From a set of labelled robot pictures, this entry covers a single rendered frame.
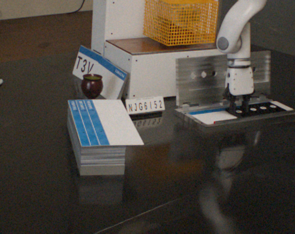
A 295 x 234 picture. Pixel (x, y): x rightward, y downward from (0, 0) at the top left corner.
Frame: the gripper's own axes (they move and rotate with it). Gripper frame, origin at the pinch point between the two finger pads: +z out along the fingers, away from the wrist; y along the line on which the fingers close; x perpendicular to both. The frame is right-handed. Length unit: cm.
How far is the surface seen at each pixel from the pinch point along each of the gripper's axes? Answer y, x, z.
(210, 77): -4.8, 11.4, -10.9
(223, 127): -12.2, -6.6, 5.1
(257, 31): 177, 199, -15
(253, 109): 7.2, 0.2, 1.4
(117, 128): -59, -15, -2
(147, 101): -29.5, 16.6, -3.5
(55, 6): 8, 188, -39
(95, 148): -71, -24, 1
